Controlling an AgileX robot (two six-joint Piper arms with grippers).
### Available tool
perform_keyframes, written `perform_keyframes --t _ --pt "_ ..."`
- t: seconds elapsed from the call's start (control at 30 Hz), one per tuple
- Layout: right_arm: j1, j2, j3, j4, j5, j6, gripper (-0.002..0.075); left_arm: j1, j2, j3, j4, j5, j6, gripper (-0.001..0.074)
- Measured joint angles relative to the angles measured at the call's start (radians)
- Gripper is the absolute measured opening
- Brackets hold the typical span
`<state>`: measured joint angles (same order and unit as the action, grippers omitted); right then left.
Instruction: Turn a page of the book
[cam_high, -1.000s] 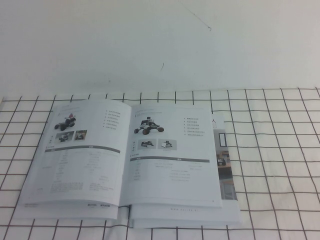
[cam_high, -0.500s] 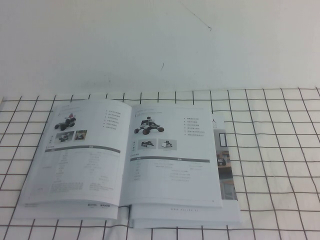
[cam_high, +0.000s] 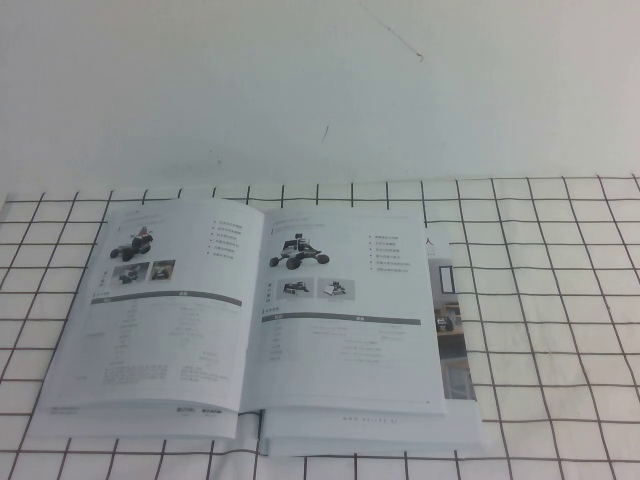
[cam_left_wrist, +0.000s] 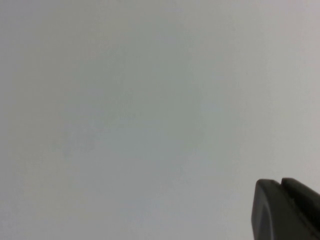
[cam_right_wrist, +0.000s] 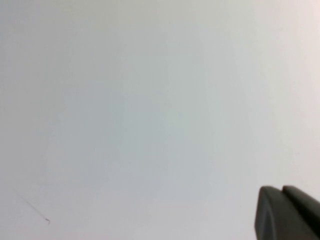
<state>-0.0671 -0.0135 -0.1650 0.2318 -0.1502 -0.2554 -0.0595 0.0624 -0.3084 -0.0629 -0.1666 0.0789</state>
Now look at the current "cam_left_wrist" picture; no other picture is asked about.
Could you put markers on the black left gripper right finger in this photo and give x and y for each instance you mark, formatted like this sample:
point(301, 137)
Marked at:
point(305, 200)

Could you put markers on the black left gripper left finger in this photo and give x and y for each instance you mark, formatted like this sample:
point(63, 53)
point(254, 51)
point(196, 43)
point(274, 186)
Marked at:
point(270, 212)

